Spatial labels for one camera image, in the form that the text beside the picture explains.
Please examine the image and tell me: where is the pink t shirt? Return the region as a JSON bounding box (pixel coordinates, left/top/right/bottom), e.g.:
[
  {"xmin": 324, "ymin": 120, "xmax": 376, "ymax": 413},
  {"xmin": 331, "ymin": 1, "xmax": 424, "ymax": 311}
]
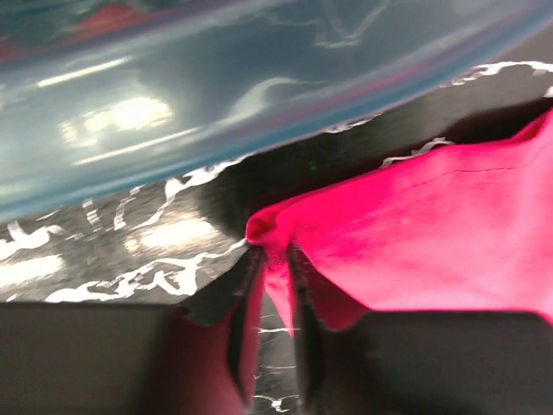
[{"xmin": 163, "ymin": 107, "xmax": 553, "ymax": 415}]

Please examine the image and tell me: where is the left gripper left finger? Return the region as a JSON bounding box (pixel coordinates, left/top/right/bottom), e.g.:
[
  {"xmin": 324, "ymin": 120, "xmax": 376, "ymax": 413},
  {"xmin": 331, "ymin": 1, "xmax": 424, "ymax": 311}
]
[{"xmin": 1, "ymin": 248, "xmax": 264, "ymax": 414}]

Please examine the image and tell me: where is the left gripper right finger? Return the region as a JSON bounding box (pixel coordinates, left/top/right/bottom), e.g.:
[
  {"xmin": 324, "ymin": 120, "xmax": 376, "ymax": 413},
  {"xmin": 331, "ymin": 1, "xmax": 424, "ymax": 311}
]
[{"xmin": 288, "ymin": 246, "xmax": 552, "ymax": 414}]

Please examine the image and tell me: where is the black marbled table mat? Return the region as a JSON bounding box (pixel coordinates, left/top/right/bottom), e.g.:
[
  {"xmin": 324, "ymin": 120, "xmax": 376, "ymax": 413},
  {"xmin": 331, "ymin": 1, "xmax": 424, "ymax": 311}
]
[{"xmin": 0, "ymin": 25, "xmax": 553, "ymax": 415}]

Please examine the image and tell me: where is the blue translucent plastic bin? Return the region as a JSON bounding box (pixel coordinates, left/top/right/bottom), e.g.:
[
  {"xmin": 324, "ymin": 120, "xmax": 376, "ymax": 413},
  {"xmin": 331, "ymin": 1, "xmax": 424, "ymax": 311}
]
[{"xmin": 1, "ymin": 1, "xmax": 552, "ymax": 221}]

